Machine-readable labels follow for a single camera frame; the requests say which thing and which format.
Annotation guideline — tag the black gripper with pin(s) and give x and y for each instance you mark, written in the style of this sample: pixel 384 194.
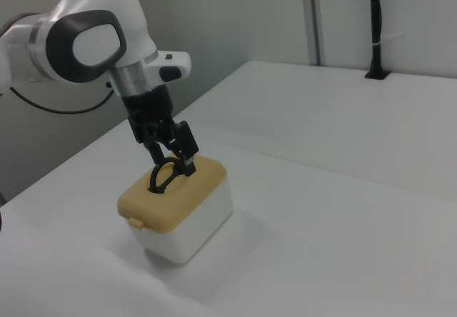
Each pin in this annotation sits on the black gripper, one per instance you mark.
pixel 150 106

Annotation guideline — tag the tan tool case lid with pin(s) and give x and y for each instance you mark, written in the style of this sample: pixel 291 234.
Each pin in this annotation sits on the tan tool case lid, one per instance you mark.
pixel 193 188

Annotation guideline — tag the white plastic tool case box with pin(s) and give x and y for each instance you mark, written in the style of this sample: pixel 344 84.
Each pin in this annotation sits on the white plastic tool case box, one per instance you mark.
pixel 193 231

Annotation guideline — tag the black clamped pole stand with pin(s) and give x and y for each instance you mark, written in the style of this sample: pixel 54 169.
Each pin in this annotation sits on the black clamped pole stand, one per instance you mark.
pixel 375 28

